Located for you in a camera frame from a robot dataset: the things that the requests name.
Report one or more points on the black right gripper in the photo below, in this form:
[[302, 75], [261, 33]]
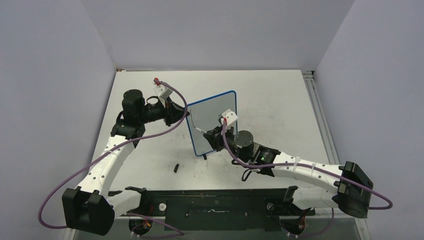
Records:
[[215, 138]]

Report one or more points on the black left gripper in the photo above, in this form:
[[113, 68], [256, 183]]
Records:
[[172, 113]]

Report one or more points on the white marker pen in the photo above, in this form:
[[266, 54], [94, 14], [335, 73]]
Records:
[[200, 130]]

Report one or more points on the blue framed whiteboard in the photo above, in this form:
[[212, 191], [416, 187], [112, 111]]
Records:
[[204, 114]]

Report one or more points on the black marker cap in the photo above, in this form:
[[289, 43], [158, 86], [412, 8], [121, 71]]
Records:
[[175, 170]]

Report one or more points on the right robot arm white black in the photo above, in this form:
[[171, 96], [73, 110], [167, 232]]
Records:
[[345, 187]]

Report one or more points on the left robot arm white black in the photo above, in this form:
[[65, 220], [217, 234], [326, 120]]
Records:
[[88, 207]]

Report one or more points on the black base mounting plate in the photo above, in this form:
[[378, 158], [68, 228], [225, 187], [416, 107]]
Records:
[[222, 210]]

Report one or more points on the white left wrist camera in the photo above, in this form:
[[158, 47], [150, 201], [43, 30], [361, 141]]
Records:
[[162, 91]]

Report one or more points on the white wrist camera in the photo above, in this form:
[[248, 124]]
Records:
[[228, 116], [162, 91]]

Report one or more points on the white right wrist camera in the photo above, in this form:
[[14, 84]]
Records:
[[228, 116]]

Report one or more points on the aluminium rail right side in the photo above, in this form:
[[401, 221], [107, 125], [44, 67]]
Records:
[[325, 132]]

